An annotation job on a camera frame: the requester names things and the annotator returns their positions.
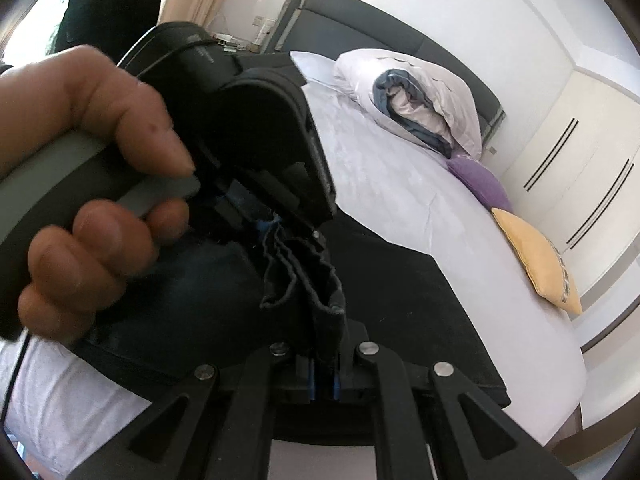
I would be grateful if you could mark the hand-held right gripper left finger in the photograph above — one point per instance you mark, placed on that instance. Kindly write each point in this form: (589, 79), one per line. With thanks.
(300, 380)

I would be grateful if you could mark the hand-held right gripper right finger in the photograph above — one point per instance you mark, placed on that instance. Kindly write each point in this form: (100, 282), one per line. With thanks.
(350, 380)

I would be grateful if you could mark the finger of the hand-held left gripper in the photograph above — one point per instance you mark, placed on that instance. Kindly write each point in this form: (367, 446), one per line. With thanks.
(300, 195)
(235, 197)

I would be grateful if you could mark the black pants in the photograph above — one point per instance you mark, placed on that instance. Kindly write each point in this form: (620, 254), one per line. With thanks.
(415, 300)

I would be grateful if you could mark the person's left hand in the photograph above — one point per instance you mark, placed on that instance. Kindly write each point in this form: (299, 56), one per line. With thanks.
(75, 90)

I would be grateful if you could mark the white pillow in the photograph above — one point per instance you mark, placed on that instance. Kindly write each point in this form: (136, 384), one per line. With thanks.
(312, 67)

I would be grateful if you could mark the bed with grey headboard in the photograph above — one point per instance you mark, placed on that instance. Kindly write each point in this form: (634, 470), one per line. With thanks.
(390, 170)

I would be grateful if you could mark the folded white grey duvet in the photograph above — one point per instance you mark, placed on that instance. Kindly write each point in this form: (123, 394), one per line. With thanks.
(430, 95)

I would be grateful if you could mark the purple cushion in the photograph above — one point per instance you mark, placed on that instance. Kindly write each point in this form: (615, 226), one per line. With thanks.
(482, 182)

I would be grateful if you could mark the black hanging garment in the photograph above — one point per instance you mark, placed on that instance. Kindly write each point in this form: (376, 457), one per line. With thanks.
(110, 5)

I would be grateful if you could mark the yellow cushion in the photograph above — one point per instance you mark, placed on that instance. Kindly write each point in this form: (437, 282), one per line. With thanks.
(537, 255)

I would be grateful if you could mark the white wardrobe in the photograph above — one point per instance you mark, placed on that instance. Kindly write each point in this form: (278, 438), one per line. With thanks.
(590, 160)

